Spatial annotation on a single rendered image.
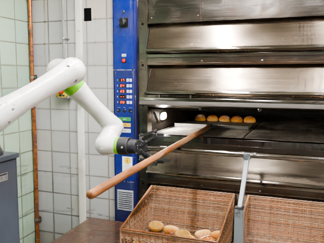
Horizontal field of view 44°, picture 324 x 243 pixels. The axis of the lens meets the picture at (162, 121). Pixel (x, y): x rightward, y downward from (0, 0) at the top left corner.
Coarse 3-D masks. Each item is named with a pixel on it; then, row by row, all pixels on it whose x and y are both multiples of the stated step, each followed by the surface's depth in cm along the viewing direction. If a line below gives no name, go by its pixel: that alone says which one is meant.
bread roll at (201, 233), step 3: (198, 231) 238; (201, 231) 238; (204, 231) 238; (207, 231) 238; (210, 231) 240; (195, 234) 238; (198, 234) 237; (201, 234) 237; (204, 234) 237; (207, 234) 238; (210, 234) 239; (198, 237) 237; (201, 237) 237
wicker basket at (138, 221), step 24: (168, 192) 258; (192, 192) 253; (216, 192) 247; (144, 216) 252; (168, 216) 255; (192, 216) 250; (216, 216) 245; (120, 240) 221; (144, 240) 216; (168, 240) 211; (192, 240) 207
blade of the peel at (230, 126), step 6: (180, 126) 303; (186, 126) 301; (192, 126) 300; (198, 126) 298; (204, 126) 297; (216, 126) 294; (222, 126) 292; (228, 126) 291; (234, 126) 290; (240, 126) 288; (246, 126) 287
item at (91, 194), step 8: (208, 128) 283; (192, 136) 241; (176, 144) 212; (160, 152) 188; (168, 152) 197; (144, 160) 171; (152, 160) 176; (136, 168) 159; (120, 176) 145; (128, 176) 152; (104, 184) 134; (112, 184) 138; (88, 192) 126; (96, 192) 128
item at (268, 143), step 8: (176, 136) 256; (184, 136) 255; (200, 136) 254; (208, 136) 254; (216, 144) 248; (224, 144) 246; (232, 144) 244; (240, 144) 243; (248, 144) 241; (256, 144) 239; (264, 144) 238; (272, 144) 236; (280, 144) 235; (288, 144) 233; (296, 144) 232; (304, 144) 230; (312, 144) 228; (320, 144) 227
